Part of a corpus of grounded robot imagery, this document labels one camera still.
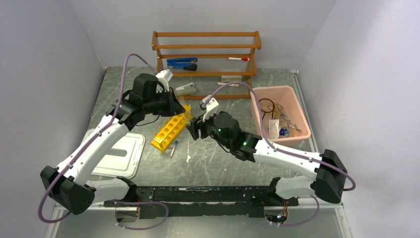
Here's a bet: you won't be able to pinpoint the clear plastic bag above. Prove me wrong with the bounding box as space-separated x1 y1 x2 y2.
268 119 280 139

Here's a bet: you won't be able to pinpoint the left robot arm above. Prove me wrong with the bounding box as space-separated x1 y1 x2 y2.
40 70 186 215

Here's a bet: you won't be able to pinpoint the white green box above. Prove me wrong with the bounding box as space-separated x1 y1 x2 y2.
221 75 243 83

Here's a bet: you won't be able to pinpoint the large clear glass tube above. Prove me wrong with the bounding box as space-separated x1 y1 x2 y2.
179 96 185 105

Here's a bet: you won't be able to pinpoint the red white marker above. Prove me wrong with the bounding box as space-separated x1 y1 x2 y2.
227 57 250 61

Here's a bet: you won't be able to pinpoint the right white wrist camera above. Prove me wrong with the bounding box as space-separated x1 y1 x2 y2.
200 95 219 122

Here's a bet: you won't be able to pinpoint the black ring cable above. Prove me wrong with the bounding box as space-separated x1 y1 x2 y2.
256 98 275 119

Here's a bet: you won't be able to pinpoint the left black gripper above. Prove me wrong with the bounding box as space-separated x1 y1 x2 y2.
143 86 184 117

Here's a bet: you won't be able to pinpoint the metal crucible tongs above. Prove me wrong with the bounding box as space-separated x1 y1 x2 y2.
273 103 301 132

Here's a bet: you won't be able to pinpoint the blue hexagonal base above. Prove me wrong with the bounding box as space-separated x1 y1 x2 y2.
279 127 290 138

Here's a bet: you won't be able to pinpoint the orange white pen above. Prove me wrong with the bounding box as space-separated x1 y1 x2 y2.
217 82 240 87

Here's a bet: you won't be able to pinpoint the blue capped test tubes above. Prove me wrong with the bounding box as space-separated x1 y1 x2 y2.
170 140 178 158

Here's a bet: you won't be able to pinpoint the pink plastic bin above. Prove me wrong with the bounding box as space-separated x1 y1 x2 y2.
251 86 311 147

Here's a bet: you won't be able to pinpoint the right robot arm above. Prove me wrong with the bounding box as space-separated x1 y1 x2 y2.
186 112 347 205

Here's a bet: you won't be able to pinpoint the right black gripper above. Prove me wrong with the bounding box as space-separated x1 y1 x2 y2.
186 109 232 149

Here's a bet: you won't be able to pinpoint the yellow test tube rack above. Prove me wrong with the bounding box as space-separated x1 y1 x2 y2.
151 104 191 152

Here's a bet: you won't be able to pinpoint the white plastic lid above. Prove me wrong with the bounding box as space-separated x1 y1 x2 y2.
75 133 146 179

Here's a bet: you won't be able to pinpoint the wooden shelf rack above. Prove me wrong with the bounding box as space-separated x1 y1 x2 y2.
152 31 262 86

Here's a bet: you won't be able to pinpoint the blue black clamp tool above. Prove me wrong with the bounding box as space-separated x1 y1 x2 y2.
166 57 198 71

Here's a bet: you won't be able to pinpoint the white stapler on block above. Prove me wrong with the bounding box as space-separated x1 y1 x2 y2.
175 83 197 96

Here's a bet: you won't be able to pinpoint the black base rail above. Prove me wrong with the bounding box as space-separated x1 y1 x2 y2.
104 186 298 219

